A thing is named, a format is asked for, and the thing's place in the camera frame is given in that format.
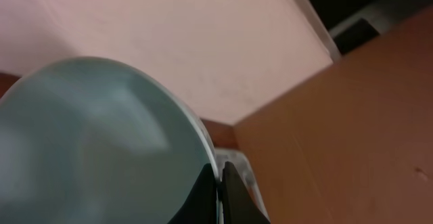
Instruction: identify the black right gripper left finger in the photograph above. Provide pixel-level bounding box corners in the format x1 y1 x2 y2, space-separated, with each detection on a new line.
168 164 217 224

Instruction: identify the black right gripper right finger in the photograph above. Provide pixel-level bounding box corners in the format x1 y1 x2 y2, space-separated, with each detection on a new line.
221 162 270 224

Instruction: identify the light blue bowl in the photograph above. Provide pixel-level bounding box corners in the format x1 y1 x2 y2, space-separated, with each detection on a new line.
1 57 218 223

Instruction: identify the grey dishwasher rack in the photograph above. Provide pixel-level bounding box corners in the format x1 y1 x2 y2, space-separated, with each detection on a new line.
214 148 270 223

